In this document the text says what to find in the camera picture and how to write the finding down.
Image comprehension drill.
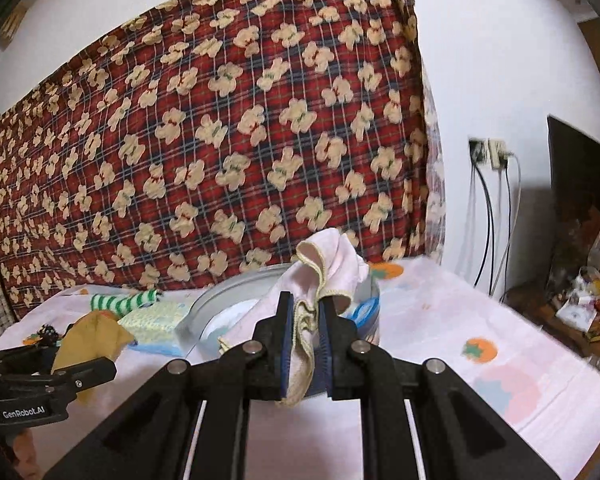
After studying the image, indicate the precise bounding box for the wall power outlet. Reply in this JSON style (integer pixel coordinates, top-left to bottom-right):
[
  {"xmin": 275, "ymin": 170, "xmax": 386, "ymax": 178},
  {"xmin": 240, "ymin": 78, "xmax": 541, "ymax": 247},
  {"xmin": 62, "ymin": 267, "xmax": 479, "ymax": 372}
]
[{"xmin": 469, "ymin": 136, "xmax": 512, "ymax": 170}]

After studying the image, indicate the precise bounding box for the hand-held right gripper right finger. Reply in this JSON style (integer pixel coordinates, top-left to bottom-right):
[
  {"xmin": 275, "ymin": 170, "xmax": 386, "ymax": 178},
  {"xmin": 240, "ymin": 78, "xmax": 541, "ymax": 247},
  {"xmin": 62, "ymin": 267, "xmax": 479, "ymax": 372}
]
[{"xmin": 319, "ymin": 296, "xmax": 563, "ymax": 480}]

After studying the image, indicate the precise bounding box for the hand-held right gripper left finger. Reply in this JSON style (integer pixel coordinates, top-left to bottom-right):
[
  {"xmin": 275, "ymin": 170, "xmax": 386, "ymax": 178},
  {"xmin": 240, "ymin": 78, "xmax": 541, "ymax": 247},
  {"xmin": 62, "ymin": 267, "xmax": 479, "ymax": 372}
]
[{"xmin": 45, "ymin": 290, "xmax": 295, "ymax": 480}]

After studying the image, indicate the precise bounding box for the white persimmon print tablecloth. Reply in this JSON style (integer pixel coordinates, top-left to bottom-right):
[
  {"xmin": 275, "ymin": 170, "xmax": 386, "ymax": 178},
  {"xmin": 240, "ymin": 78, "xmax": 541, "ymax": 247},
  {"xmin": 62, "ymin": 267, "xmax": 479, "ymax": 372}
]
[{"xmin": 0, "ymin": 255, "xmax": 600, "ymax": 480}]

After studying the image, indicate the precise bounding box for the black power cable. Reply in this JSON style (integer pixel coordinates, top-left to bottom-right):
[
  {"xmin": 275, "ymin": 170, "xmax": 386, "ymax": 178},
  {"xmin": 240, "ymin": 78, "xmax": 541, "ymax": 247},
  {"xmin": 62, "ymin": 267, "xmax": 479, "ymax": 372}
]
[{"xmin": 471, "ymin": 157, "xmax": 497, "ymax": 288}]

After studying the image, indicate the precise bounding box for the green white striped sock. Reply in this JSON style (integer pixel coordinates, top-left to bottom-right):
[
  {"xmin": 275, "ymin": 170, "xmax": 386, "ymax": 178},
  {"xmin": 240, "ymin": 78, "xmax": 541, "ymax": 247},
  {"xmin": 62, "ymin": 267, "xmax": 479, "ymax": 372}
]
[{"xmin": 90, "ymin": 289, "xmax": 162, "ymax": 312}]

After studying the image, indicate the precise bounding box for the round cookie tin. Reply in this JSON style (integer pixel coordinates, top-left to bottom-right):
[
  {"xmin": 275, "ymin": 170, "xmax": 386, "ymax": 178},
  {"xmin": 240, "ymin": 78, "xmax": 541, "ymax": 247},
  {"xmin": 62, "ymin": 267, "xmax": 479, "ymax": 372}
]
[{"xmin": 176, "ymin": 262, "xmax": 382, "ymax": 396}]

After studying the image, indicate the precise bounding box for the person's left hand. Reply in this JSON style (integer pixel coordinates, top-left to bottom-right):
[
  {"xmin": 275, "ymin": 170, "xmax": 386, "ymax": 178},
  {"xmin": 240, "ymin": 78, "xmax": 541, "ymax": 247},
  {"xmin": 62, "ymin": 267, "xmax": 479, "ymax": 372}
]
[{"xmin": 0, "ymin": 429, "xmax": 43, "ymax": 480}]

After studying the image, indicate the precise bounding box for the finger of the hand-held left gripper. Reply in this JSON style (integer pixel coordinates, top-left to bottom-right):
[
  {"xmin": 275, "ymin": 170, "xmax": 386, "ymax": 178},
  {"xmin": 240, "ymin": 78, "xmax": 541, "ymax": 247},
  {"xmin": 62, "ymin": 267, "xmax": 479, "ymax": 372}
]
[
  {"xmin": 44, "ymin": 356, "xmax": 118, "ymax": 402},
  {"xmin": 0, "ymin": 346, "xmax": 65, "ymax": 377}
]

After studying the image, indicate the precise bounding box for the black flat screen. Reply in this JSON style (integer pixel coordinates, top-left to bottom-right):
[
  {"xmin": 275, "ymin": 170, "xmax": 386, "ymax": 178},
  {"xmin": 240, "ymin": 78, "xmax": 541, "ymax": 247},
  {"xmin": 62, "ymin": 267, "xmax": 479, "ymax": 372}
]
[{"xmin": 546, "ymin": 115, "xmax": 600, "ymax": 233}]

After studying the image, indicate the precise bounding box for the red plaid bear blanket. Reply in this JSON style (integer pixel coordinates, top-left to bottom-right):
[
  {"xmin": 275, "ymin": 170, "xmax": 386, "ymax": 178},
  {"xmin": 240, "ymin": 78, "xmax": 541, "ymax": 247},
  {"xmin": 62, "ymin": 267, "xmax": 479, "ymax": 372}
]
[{"xmin": 0, "ymin": 0, "xmax": 446, "ymax": 321}]

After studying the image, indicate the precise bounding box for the mustard yellow cloth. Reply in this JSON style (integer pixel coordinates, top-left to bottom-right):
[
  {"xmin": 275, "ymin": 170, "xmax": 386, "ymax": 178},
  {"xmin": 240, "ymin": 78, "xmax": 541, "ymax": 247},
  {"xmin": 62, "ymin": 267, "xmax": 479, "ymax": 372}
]
[{"xmin": 51, "ymin": 309, "xmax": 135, "ymax": 406}]

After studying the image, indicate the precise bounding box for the cluttered side table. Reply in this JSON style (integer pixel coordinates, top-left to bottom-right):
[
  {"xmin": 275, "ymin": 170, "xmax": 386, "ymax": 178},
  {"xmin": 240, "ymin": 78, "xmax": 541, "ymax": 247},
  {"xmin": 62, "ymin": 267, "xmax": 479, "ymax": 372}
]
[{"xmin": 500, "ymin": 222, "xmax": 600, "ymax": 378}]

